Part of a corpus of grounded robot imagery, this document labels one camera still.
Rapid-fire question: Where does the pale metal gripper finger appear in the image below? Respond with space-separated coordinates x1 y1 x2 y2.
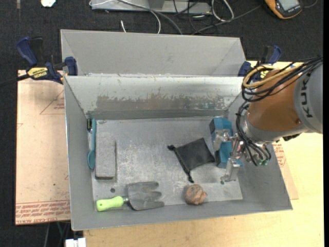
220 157 244 184
214 129 233 149

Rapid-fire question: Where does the teal box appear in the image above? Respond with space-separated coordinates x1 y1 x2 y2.
209 116 244 169

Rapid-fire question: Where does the brown ball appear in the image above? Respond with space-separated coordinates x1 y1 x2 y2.
182 184 208 206

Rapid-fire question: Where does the grey metal bin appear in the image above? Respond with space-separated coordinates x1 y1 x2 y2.
60 29 294 232

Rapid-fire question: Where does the grey flat block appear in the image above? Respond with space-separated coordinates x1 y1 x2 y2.
95 137 117 180

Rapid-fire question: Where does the teal plastic spoon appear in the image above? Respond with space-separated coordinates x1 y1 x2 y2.
87 118 97 170

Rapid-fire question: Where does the brown cardboard board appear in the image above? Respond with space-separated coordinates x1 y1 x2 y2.
15 69 299 226

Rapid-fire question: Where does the black drawstring pouch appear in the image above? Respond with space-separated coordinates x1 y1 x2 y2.
167 137 216 184

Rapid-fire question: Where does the green-handled garden fork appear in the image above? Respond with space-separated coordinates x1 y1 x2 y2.
96 181 165 213

